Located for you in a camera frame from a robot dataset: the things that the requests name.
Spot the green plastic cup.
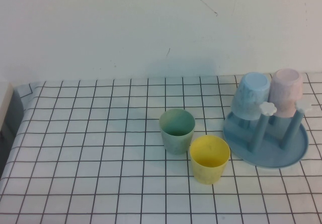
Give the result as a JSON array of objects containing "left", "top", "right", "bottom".
[{"left": 158, "top": 108, "right": 196, "bottom": 156}]

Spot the yellow plastic cup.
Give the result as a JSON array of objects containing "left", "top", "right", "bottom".
[{"left": 189, "top": 135, "right": 231, "bottom": 185}]

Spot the light blue plastic cup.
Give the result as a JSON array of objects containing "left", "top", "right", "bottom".
[{"left": 230, "top": 72, "right": 271, "bottom": 121}]

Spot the white black-grid tablecloth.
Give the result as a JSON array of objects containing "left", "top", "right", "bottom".
[{"left": 0, "top": 72, "right": 322, "bottom": 224}]

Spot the dark grey cabinet beside table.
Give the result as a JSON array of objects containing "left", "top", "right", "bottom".
[{"left": 0, "top": 88, "right": 25, "bottom": 179}]

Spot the pink plastic cup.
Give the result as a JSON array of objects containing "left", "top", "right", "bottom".
[{"left": 268, "top": 68, "right": 303, "bottom": 118}]

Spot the blue cup stand with pegs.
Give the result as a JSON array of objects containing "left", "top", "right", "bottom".
[{"left": 222, "top": 101, "right": 312, "bottom": 169}]

